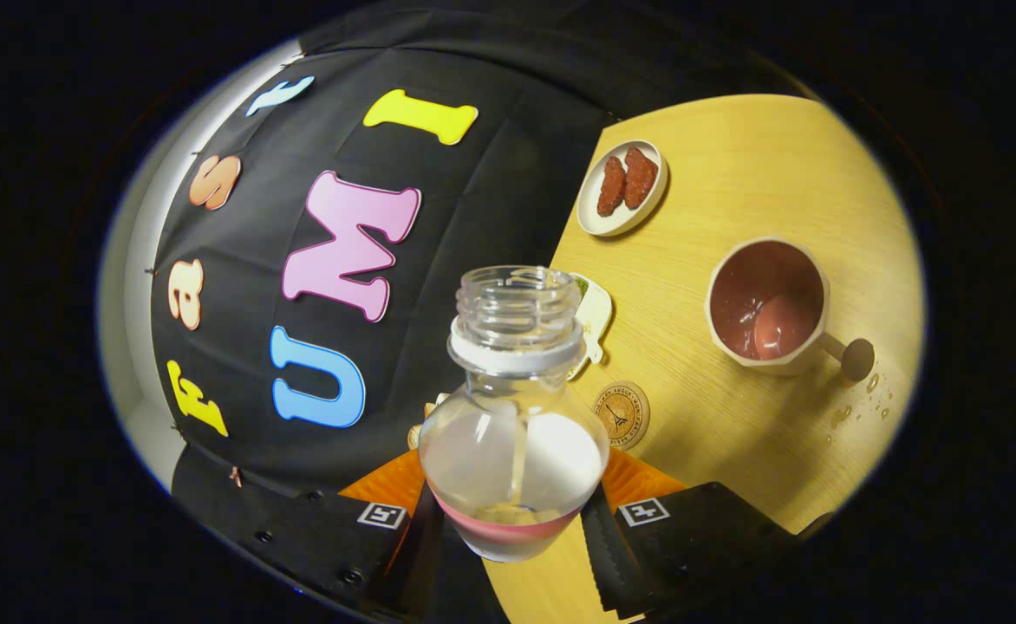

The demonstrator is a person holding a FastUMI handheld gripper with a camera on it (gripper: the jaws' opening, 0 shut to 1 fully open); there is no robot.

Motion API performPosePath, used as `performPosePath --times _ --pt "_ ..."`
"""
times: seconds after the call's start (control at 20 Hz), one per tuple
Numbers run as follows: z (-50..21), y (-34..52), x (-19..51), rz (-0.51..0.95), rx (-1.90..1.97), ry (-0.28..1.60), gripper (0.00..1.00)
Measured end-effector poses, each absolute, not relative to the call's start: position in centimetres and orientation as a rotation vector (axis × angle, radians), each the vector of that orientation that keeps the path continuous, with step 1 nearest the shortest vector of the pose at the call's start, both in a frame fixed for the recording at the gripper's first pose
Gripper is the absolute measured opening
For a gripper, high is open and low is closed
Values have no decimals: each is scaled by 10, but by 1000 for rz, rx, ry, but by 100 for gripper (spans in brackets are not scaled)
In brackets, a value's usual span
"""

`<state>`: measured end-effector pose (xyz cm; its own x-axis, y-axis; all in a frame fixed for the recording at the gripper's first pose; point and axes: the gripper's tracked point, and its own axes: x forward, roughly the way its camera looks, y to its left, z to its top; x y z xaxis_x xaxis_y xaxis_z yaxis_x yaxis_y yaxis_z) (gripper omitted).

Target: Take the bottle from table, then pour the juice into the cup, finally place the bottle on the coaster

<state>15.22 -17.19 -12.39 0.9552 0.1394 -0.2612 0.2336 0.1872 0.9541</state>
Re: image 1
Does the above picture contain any red meat piece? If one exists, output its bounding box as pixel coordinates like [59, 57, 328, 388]
[596, 156, 628, 218]
[622, 146, 660, 211]

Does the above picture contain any clear juice bottle pink label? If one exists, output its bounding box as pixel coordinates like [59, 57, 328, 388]
[417, 265, 611, 564]

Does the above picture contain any round cork coaster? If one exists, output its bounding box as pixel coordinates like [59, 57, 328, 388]
[593, 381, 651, 450]

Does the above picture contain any white round plate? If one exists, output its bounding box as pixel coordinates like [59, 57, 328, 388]
[576, 140, 670, 238]

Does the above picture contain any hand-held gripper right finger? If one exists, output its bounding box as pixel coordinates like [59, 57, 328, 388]
[579, 446, 793, 618]

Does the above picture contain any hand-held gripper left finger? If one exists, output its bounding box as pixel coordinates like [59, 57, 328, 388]
[244, 449, 446, 618]

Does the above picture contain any black backdrop cloth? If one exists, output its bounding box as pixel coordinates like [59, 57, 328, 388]
[151, 0, 821, 621]

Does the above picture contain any beige cup with handle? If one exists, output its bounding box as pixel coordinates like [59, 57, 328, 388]
[704, 237, 876, 383]

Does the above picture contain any wooden table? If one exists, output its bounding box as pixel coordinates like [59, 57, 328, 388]
[482, 94, 925, 624]

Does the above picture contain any white rectangular tray with greens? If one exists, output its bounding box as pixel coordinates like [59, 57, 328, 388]
[567, 272, 615, 382]

